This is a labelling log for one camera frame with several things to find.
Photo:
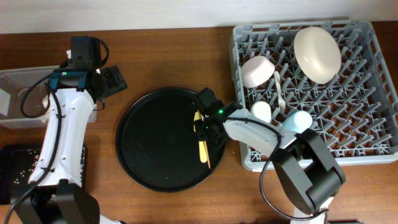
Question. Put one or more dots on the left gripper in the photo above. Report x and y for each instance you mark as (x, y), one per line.
(113, 80)

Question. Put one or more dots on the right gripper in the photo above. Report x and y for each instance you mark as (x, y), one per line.
(203, 130)

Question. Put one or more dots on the wooden chopstick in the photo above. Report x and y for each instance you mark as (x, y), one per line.
(207, 154)

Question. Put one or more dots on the cream cup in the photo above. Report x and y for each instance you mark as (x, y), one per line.
(262, 110)

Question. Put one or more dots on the white tissue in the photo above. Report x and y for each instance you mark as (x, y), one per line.
(46, 102)

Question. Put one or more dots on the small pink bowl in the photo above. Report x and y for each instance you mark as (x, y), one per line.
(256, 71)

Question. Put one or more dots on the white plastic fork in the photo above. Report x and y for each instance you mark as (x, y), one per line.
(281, 101)

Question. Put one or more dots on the light blue cup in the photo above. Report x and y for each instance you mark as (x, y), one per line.
(298, 122)

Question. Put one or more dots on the large beige plate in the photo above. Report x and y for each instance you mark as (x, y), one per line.
(317, 54)

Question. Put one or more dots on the grey dishwasher rack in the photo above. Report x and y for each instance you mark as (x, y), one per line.
(355, 113)

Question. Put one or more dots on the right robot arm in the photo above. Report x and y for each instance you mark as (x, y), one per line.
(308, 173)

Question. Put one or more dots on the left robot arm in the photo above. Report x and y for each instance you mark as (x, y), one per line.
(55, 193)

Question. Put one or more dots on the yellow plastic knife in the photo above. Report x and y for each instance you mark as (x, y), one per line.
(202, 153)

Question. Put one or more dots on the round black tray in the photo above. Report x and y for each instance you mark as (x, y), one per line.
(156, 143)

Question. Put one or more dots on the clear plastic bin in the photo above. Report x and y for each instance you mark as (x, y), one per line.
(27, 92)

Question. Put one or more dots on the white label on bin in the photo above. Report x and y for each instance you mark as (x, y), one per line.
(5, 98)

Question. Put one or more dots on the black rectangular bin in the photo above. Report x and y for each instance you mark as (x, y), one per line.
(7, 190)

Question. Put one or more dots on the spilled rice grains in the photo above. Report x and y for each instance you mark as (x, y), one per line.
(22, 165)

